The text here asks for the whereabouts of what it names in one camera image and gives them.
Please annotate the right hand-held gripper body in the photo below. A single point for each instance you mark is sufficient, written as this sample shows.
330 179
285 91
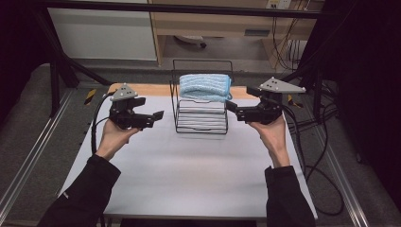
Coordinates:
272 108

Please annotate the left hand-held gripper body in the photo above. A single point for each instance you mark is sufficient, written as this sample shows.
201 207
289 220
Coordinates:
123 113

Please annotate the light blue striped towel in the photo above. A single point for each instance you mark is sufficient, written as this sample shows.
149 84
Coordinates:
205 85

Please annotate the person's left hand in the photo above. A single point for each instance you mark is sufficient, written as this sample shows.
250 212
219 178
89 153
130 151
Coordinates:
115 137

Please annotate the person's right hand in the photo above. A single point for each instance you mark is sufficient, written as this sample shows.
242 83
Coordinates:
274 138

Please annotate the yellow black striped tape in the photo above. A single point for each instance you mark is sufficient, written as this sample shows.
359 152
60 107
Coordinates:
294 102
90 96

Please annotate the black metal stand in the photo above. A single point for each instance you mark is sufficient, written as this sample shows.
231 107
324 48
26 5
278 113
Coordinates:
317 94
55 85

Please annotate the light wooden desk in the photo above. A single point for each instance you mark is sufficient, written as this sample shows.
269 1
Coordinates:
220 22

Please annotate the white cabinet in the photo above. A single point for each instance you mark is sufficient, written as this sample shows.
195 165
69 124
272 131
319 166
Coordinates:
101 34

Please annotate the white chair base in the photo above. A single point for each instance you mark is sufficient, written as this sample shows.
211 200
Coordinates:
189 39

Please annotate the dark curtain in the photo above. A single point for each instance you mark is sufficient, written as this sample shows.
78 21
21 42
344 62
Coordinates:
19 47
375 78

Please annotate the white wall socket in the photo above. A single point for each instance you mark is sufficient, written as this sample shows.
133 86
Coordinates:
279 3

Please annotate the black metal frame bar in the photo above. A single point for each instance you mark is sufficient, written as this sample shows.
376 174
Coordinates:
189 8

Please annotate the aluminium rail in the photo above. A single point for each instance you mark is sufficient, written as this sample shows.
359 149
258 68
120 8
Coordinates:
345 186
28 164

